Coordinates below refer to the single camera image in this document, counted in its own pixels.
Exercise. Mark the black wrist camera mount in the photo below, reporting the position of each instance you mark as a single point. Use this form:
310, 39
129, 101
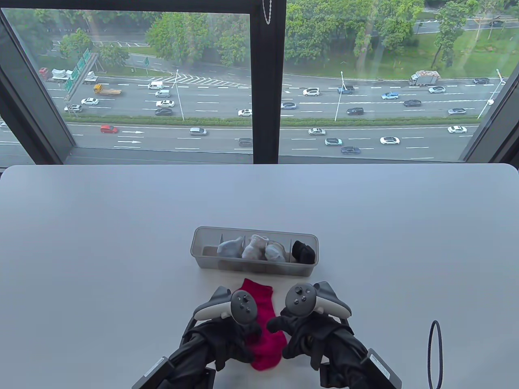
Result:
210, 379
325, 375

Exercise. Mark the grey divided storage box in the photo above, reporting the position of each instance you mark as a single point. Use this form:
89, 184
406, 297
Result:
251, 269

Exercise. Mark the grey sock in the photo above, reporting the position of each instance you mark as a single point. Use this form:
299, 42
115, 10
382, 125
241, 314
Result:
275, 252

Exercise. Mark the person's left hand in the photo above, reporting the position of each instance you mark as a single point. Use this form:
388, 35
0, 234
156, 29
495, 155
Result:
223, 340

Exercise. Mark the black sock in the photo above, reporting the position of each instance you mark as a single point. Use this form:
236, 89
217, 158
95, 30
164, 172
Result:
304, 252

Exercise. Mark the green road sign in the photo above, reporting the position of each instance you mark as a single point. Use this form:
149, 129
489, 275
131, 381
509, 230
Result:
75, 75

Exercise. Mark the black labelled wrist box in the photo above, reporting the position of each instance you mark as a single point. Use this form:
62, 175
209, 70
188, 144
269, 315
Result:
154, 375
381, 368

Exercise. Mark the person's right forearm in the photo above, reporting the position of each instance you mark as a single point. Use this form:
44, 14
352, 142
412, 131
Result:
344, 372

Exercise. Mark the black window frame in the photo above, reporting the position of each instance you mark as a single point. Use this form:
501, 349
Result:
265, 81

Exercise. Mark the white sock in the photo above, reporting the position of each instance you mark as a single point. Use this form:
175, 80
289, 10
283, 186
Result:
253, 247

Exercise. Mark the white street lamp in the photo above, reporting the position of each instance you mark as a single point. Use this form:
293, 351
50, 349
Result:
179, 97
338, 101
488, 97

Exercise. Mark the grey hand controller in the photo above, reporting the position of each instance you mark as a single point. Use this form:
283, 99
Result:
300, 300
243, 306

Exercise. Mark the person's right hand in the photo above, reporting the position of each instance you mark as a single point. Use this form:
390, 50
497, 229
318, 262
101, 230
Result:
316, 336

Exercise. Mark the light blue sock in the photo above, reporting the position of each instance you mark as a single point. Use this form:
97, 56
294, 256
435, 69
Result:
231, 248

